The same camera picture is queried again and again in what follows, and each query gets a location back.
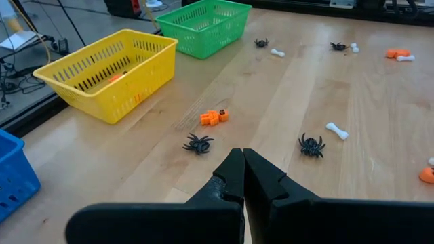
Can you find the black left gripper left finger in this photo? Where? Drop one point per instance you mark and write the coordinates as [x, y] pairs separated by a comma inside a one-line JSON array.
[[169, 223]]

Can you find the black plastic spider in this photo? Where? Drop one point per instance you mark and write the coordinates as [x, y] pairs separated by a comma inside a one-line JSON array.
[[261, 42], [198, 144], [338, 46], [311, 146]]

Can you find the blue plastic basket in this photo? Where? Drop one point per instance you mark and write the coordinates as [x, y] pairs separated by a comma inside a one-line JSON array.
[[13, 176]]

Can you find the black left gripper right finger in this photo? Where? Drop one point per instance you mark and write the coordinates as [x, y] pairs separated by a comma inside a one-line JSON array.
[[339, 223]]

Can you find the yellow plastic basket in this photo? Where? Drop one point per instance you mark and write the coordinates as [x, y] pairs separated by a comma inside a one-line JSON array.
[[135, 101]]

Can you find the black keyboard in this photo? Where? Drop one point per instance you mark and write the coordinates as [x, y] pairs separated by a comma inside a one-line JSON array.
[[120, 7]]

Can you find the orange pumpkin decoration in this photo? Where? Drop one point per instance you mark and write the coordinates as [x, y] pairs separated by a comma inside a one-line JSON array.
[[397, 53], [214, 117], [116, 78], [427, 175]]

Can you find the green plastic basket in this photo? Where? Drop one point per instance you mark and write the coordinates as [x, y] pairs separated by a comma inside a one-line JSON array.
[[217, 37]]

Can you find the white paper on floor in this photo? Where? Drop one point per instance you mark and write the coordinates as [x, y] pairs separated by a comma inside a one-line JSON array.
[[17, 39]]

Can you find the white plastic bone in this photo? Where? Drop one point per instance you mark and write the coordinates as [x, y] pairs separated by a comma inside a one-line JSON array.
[[277, 52], [354, 47], [336, 131], [405, 58]]

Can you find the silver mounting bracket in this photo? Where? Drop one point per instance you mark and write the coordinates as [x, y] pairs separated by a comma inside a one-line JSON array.
[[342, 3]]

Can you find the black power adapter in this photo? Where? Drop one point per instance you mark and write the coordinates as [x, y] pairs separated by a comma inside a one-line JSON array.
[[62, 45]]

